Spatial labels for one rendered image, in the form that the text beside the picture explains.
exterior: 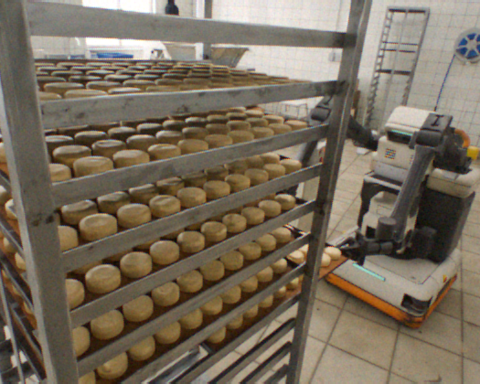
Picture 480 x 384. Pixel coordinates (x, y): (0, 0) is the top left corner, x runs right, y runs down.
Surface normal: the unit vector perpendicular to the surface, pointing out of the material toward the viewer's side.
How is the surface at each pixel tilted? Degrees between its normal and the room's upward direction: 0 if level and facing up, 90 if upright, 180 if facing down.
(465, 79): 90
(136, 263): 0
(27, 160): 90
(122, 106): 90
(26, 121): 90
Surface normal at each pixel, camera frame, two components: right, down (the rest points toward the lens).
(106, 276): 0.07, -0.92
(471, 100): -0.49, 0.32
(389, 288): -0.70, 0.24
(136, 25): 0.71, 0.33
